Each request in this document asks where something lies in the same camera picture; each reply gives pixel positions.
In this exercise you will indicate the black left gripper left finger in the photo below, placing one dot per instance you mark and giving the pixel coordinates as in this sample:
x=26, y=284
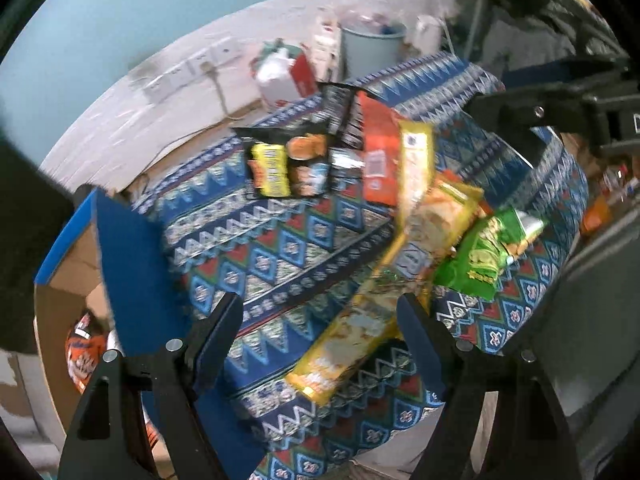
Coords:
x=107, y=438

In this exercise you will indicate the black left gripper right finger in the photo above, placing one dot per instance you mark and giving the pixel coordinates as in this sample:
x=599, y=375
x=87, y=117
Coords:
x=501, y=417

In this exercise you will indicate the orange black snack bag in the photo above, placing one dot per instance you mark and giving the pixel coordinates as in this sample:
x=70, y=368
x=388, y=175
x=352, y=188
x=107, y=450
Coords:
x=85, y=344

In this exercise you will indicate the green snack bag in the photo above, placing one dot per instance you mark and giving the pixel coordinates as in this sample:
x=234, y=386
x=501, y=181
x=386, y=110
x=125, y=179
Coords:
x=486, y=251

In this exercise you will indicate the yellow long snack bag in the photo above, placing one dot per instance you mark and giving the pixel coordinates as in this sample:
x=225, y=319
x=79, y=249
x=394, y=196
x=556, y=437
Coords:
x=434, y=212

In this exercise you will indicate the orange red snack bag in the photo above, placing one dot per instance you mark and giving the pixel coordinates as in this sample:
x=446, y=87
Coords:
x=381, y=150

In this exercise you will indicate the black text snack bag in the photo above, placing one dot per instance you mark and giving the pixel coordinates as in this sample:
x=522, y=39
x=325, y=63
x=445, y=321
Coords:
x=340, y=105

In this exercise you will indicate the black yellow snack bag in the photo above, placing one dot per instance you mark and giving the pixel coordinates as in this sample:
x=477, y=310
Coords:
x=287, y=163

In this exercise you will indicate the grey cloth pile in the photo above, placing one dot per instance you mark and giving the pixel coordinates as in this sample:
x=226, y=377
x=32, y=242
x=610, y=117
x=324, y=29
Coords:
x=510, y=44

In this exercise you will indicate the blue cardboard storage box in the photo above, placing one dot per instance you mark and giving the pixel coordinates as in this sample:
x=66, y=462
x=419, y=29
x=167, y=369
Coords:
x=108, y=259

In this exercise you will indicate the light blue trash bin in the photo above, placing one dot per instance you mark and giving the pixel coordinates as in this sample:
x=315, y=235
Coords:
x=365, y=52

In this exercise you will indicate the blue patterned table cloth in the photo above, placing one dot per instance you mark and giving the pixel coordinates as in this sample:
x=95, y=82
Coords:
x=297, y=264

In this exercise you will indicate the white flat boxes stack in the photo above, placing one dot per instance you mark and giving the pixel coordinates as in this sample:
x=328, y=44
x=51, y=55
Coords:
x=326, y=50

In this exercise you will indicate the red white paper bag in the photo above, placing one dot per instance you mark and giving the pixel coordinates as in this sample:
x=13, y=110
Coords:
x=282, y=74

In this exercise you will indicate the white wall socket strip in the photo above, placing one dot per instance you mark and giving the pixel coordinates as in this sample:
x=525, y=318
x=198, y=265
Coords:
x=199, y=64

